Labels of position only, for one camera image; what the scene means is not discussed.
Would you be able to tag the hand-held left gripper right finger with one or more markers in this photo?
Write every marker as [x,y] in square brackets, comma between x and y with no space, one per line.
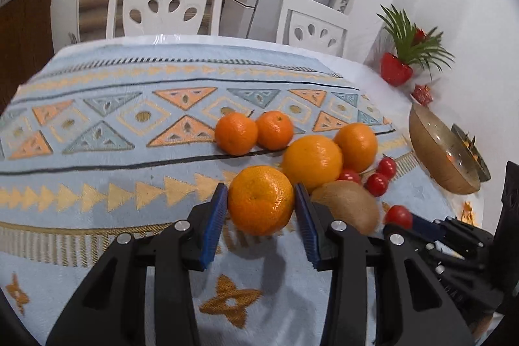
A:
[308,228]

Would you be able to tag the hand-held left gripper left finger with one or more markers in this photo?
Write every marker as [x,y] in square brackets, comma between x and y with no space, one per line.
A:
[213,226]

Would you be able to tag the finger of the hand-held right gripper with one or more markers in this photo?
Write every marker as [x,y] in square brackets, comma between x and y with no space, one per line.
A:
[423,226]
[466,281]

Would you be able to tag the red cherry tomato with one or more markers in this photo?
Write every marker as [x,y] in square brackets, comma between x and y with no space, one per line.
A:
[377,184]
[387,167]
[398,216]
[349,176]

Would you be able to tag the brown kiwi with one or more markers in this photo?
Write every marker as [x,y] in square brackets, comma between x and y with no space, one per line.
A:
[352,208]

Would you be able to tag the small mandarin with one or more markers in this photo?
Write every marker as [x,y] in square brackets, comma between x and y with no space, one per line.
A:
[275,129]
[259,200]
[236,133]

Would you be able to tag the large orange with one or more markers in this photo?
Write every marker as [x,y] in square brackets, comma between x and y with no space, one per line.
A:
[312,163]

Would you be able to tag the amber ribbed glass bowl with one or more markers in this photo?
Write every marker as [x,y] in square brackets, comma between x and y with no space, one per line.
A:
[438,151]

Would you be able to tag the medium orange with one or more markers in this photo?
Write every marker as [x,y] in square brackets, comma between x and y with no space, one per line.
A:
[357,146]

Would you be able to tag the dark gold-rimmed bowl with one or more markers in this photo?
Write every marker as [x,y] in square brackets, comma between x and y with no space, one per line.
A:
[480,163]

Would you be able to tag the pile of leafy mandarins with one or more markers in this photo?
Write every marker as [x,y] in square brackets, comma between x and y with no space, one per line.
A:
[470,143]

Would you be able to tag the blue patterned tablecloth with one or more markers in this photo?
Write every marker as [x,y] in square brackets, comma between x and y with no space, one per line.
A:
[121,167]

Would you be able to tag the red lidded tea cup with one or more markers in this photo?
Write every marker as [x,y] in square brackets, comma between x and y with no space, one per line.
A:
[422,94]

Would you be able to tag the red plant pot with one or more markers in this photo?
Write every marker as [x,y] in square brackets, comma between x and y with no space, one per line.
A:
[395,69]

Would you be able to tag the green leafy plant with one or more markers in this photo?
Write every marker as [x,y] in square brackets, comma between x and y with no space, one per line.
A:
[409,40]

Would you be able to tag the white plastic chair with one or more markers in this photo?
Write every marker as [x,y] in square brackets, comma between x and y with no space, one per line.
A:
[133,5]
[296,15]

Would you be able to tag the brown wooden cabinet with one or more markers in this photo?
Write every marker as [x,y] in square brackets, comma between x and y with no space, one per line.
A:
[24,42]

